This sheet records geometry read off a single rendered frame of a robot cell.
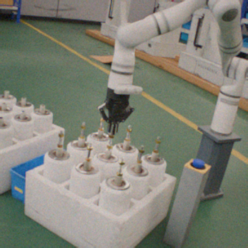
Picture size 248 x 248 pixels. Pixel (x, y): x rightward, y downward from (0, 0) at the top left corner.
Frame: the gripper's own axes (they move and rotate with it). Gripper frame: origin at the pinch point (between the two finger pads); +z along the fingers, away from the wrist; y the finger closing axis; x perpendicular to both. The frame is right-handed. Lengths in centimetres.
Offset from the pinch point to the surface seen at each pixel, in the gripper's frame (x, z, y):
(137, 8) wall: -645, -18, -362
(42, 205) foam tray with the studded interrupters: 0.7, 27.2, 22.4
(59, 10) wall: -638, 8, -172
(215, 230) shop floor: 21, 36, -41
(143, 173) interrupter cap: 12.6, 10.5, -7.1
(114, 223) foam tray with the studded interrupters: 24.9, 19.0, 7.8
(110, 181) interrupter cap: 14.9, 10.5, 6.0
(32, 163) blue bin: -25.6, 25.2, 19.5
